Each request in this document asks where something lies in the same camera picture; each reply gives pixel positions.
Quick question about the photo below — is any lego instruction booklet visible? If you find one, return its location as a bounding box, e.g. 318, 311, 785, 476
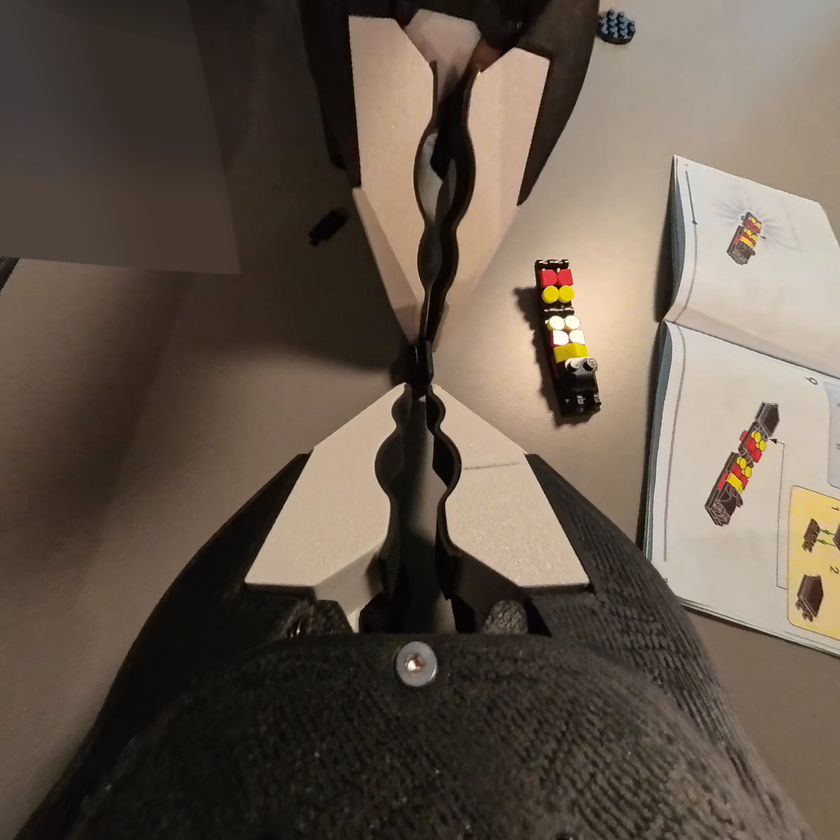
642, 154, 840, 658

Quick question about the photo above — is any black red yellow lego model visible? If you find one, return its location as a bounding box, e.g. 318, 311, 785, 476
515, 257, 602, 419

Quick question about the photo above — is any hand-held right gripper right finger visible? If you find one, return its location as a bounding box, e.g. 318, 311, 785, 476
428, 384, 592, 595

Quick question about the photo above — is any blue round lego plate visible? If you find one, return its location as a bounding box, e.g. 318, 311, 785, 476
596, 9, 637, 47

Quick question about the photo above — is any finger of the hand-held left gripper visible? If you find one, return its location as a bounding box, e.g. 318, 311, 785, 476
346, 13, 439, 345
433, 47, 552, 345

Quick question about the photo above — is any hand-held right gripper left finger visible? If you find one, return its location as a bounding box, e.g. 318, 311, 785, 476
243, 382, 413, 603

